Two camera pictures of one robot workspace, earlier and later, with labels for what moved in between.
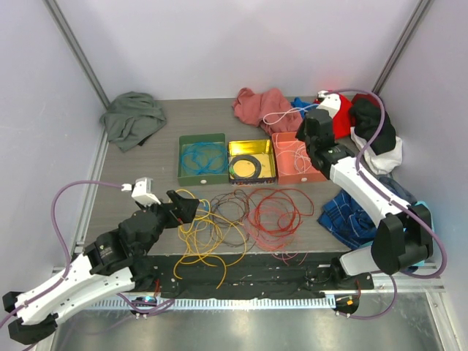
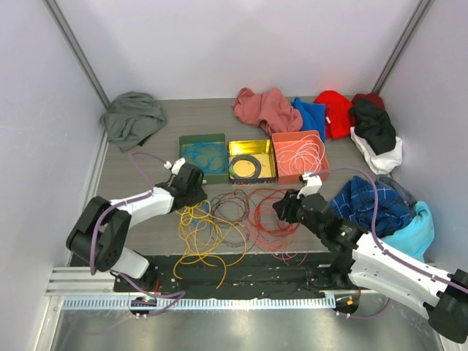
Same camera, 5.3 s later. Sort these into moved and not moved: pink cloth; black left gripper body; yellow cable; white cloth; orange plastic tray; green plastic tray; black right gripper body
Moved: black left gripper body; black right gripper body
Not moved: yellow cable; orange plastic tray; white cloth; pink cloth; green plastic tray
